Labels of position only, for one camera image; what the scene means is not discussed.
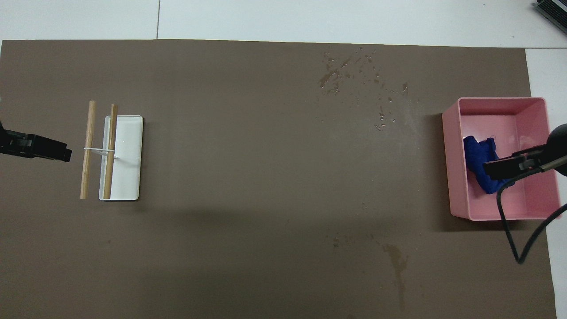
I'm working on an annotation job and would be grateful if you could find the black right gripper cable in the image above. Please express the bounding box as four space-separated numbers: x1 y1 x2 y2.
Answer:
496 160 567 265

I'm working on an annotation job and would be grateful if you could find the blue towel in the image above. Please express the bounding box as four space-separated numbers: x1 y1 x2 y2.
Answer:
463 136 517 195

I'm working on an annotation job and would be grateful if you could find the wooden rack rod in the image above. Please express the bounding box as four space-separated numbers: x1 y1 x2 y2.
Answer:
103 104 119 200
80 101 97 199

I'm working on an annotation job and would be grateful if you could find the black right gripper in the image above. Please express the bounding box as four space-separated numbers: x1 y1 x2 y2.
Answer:
483 123 567 181

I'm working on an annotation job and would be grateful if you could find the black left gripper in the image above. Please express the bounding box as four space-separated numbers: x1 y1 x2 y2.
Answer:
0 122 72 163

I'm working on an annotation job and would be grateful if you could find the brown table mat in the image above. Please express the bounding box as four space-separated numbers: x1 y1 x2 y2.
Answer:
0 39 559 319

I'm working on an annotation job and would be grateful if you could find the white towel rack base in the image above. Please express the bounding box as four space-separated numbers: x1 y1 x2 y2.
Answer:
83 115 144 202

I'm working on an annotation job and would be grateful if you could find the pink plastic bin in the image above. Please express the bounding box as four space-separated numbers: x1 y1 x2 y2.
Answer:
442 97 562 221

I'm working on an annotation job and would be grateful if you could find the dark grey ribbed device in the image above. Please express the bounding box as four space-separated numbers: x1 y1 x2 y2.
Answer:
534 0 567 34

